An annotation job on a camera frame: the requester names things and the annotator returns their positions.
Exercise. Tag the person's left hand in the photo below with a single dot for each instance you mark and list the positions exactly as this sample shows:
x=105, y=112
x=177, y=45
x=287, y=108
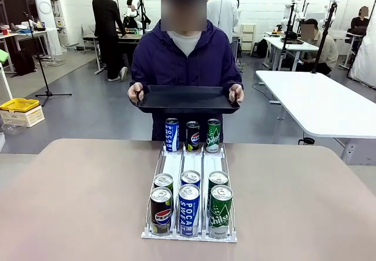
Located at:
x=237, y=92

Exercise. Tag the person's right hand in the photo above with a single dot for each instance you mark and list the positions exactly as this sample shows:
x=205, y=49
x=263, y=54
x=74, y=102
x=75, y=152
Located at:
x=135, y=92

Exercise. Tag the black serving tray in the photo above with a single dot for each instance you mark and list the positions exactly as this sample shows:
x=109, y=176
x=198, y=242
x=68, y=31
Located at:
x=185, y=96

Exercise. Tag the green Chilsung cider can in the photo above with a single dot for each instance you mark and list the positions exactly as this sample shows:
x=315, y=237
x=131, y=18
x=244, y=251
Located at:
x=213, y=137
x=221, y=214
x=218, y=178

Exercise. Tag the person's right forearm purple sleeve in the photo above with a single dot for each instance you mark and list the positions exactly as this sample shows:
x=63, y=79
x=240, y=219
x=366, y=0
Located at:
x=139, y=74

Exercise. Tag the person's left forearm purple sleeve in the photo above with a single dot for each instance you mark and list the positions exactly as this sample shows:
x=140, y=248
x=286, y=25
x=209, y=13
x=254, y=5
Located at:
x=235, y=74

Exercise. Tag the person in purple jacket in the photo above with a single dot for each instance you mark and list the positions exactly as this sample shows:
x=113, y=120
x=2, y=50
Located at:
x=185, y=61

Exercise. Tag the person in white coat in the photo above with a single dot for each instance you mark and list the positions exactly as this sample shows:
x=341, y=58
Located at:
x=224, y=11

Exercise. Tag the seated person in beige jacket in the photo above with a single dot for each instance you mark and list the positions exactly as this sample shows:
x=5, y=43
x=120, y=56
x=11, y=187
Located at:
x=321, y=48

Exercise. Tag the seated person in black top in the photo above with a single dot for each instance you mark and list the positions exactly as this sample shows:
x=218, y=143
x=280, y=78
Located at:
x=359, y=23

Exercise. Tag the black bag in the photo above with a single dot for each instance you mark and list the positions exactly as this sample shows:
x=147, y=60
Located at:
x=262, y=48

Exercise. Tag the white drawer cabinet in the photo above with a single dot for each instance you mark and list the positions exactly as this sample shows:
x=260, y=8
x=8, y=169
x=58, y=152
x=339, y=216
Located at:
x=248, y=37

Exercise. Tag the blue Pocari Sweat can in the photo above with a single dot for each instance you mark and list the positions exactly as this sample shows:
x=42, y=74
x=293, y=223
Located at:
x=188, y=214
x=171, y=134
x=191, y=177

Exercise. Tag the black Pepsi can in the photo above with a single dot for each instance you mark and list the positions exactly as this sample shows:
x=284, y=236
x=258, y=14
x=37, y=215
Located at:
x=193, y=136
x=161, y=214
x=163, y=180

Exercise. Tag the man in black suit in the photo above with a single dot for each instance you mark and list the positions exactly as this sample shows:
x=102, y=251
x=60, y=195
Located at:
x=107, y=31

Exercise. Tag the white work desk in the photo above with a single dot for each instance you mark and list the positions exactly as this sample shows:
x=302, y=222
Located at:
x=289, y=45

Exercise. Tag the white black humanoid robot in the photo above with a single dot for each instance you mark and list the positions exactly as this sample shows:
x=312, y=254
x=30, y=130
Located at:
x=130, y=15

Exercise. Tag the large white table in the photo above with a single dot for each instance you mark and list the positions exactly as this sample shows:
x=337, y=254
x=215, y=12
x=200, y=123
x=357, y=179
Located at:
x=317, y=102

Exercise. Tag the white clear can dispenser rack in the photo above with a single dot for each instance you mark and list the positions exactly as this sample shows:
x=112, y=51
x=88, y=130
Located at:
x=192, y=162

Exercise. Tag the black tripod stand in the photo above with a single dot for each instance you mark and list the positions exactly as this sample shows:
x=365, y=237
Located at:
x=41, y=64

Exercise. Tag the tall black pole stand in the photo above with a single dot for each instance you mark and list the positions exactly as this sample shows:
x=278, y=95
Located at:
x=323, y=40

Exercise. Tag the white plastic crate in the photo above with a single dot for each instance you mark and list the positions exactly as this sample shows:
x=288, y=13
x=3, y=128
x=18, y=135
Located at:
x=23, y=117

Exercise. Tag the black backpack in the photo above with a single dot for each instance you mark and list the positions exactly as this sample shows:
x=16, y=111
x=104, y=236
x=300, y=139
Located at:
x=24, y=62

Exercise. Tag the yellow plastic crate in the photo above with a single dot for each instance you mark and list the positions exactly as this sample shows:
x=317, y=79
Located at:
x=19, y=104

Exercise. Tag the white standing air conditioner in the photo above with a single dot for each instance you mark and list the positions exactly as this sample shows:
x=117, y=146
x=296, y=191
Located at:
x=44, y=11

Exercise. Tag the white desk with clutter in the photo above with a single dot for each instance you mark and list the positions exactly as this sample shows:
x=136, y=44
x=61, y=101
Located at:
x=26, y=33

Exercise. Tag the clear plastic bowl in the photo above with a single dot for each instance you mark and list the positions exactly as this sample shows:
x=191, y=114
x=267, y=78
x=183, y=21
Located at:
x=13, y=128

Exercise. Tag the white curtain sheet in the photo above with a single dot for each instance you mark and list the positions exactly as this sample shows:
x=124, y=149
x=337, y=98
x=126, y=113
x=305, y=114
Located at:
x=365, y=61

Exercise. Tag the red cup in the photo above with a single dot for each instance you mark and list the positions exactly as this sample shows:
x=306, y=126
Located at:
x=5, y=31

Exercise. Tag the black camera tripod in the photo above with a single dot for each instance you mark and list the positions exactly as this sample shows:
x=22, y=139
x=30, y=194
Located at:
x=143, y=12

